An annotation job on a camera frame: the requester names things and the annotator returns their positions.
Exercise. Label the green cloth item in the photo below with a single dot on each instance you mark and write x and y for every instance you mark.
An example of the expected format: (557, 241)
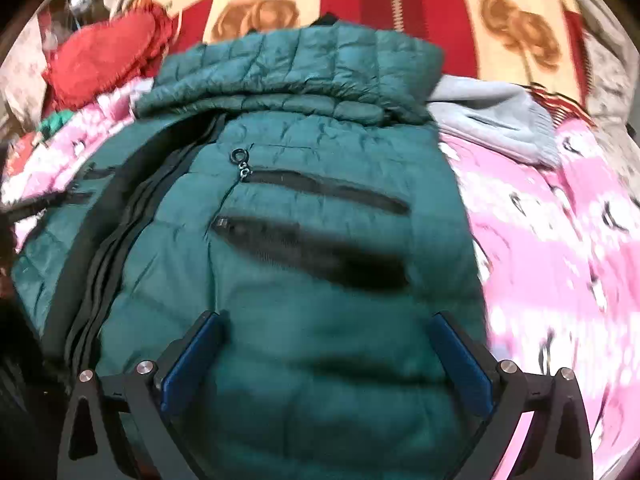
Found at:
(54, 123)

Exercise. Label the floral bed sheet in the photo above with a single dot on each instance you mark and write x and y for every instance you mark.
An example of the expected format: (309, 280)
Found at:
(614, 72)

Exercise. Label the green quilted puffer jacket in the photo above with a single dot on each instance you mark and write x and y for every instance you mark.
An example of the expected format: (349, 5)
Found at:
(292, 182)

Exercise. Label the red orange rose blanket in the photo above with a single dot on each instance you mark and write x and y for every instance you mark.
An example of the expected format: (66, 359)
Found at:
(534, 43)

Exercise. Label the red heart ruffled pillow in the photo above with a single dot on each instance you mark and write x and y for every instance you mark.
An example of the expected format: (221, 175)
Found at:
(102, 57)

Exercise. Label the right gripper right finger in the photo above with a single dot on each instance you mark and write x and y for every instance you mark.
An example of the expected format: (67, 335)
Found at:
(557, 444)

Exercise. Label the pink penguin fleece blanket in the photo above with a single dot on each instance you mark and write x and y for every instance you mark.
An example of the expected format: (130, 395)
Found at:
(557, 256)

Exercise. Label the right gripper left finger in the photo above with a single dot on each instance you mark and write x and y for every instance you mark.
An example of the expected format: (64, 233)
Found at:
(118, 427)

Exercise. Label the grey folded sweater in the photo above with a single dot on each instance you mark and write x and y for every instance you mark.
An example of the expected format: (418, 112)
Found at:
(496, 115)

